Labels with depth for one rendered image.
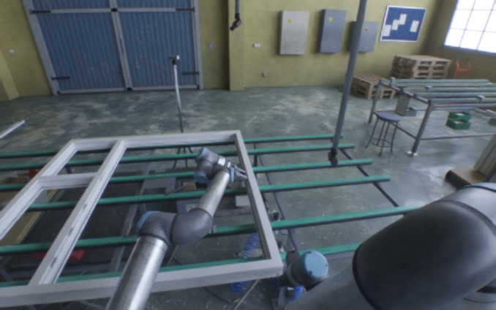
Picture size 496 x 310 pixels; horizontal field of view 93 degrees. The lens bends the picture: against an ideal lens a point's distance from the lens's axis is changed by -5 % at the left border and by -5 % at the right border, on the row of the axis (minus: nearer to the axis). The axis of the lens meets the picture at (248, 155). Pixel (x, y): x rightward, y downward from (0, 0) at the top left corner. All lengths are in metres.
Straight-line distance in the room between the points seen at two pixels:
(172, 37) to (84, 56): 2.29
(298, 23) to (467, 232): 7.25
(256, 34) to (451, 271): 7.23
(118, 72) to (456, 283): 7.60
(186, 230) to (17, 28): 7.91
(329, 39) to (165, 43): 4.42
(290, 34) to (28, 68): 6.90
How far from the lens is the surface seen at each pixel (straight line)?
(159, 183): 1.85
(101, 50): 7.70
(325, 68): 8.19
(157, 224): 1.01
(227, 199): 2.02
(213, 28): 7.28
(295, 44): 7.52
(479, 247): 0.40
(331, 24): 7.84
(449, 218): 0.40
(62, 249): 1.54
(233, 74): 7.05
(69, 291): 1.32
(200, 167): 1.50
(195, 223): 0.99
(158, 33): 7.30
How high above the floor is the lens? 1.89
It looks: 30 degrees down
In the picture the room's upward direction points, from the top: 1 degrees clockwise
